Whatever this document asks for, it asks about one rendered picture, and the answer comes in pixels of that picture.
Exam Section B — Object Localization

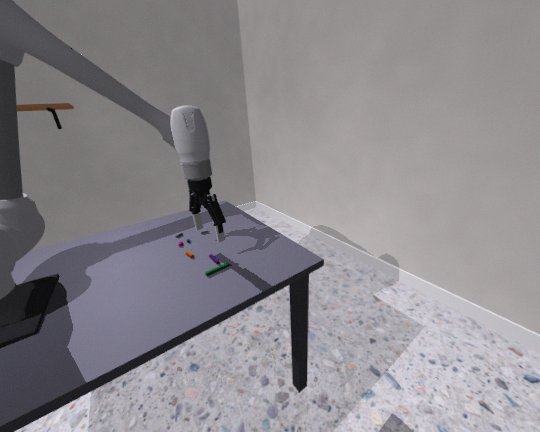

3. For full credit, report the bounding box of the green rod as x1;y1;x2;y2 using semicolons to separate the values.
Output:
205;263;229;276

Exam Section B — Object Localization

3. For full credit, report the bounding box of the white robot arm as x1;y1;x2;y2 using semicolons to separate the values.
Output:
0;0;212;327

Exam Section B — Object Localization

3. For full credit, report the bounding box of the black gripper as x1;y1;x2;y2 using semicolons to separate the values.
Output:
187;177;226;243

